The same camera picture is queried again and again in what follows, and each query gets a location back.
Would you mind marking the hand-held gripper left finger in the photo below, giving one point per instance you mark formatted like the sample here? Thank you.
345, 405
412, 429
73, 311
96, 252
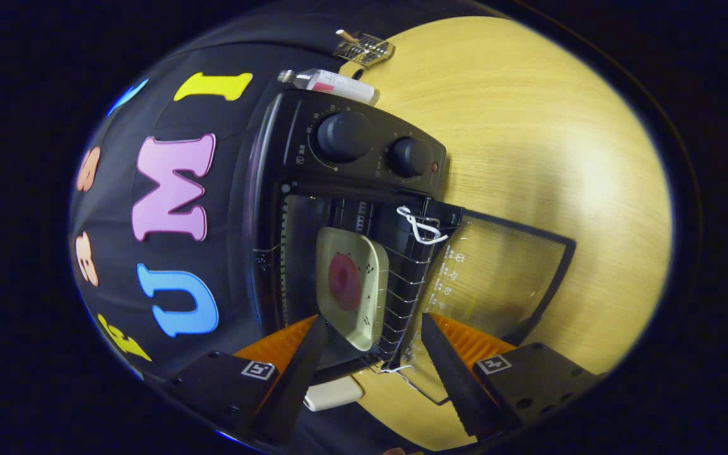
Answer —
294, 385

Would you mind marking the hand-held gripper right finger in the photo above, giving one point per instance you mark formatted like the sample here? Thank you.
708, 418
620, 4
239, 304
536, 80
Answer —
455, 379

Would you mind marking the pink round food slice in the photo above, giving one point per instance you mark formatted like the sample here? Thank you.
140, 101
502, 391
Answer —
345, 281

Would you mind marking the cream square plate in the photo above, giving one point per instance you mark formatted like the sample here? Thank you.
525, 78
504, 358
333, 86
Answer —
373, 272

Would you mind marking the black toaster oven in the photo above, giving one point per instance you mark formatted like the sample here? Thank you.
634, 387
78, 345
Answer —
294, 145

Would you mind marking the white toaster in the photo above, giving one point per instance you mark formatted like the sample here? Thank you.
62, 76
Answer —
332, 394

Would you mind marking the clear bottle with red label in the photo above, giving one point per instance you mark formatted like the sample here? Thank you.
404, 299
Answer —
345, 86

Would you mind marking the wooden stick with white tip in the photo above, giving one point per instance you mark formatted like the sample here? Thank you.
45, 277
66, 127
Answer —
346, 35

